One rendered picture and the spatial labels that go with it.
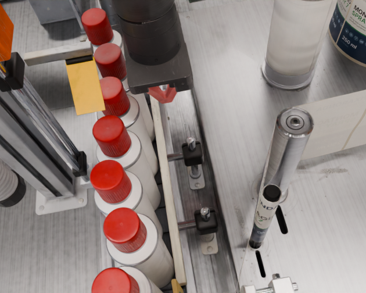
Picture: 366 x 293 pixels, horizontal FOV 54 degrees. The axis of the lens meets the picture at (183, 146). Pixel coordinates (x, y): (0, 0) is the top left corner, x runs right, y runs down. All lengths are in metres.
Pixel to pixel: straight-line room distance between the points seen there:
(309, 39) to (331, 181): 0.21
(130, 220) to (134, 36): 0.17
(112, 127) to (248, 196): 0.25
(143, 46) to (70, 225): 0.36
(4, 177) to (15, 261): 0.31
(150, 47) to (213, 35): 0.38
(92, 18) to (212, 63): 0.27
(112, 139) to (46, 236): 0.31
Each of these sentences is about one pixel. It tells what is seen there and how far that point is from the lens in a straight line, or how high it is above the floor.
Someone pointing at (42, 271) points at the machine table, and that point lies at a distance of 0.62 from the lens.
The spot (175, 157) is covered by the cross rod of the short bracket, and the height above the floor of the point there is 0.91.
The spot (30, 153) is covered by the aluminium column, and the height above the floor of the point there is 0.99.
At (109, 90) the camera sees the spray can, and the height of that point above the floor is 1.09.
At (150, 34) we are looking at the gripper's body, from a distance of 0.35.
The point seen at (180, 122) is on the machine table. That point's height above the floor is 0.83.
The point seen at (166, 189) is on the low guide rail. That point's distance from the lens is 0.51.
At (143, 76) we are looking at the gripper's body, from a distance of 0.37.
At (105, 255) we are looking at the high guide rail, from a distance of 0.45.
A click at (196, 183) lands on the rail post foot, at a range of 0.60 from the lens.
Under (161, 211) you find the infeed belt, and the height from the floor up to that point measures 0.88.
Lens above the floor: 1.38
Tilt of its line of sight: 60 degrees down
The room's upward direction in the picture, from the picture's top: 10 degrees counter-clockwise
